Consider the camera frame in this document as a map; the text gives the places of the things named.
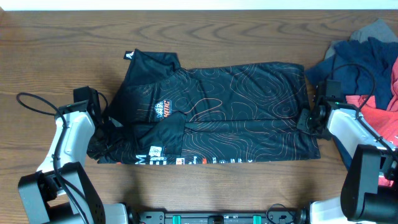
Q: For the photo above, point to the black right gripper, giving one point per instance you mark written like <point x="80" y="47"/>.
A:
<point x="301" y="124"/>

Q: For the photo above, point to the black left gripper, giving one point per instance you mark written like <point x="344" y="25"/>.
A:
<point x="94" y="123"/>

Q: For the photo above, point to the black jersey with orange lines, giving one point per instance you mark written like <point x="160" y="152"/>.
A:
<point x="237" y="114"/>

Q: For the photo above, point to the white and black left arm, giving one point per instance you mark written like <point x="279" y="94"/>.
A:
<point x="60" y="190"/>

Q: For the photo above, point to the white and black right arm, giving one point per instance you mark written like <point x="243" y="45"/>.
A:
<point x="369" y="192"/>

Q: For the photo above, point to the red garment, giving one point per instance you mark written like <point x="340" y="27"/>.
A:
<point x="375" y="94"/>

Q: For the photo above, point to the navy blue garment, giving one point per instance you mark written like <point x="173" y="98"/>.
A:
<point x="335" y="69"/>

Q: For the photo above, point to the grey garment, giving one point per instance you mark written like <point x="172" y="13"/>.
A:
<point x="376" y="41"/>

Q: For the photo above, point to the black mounting rail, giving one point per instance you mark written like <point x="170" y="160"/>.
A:
<point x="272" y="216"/>

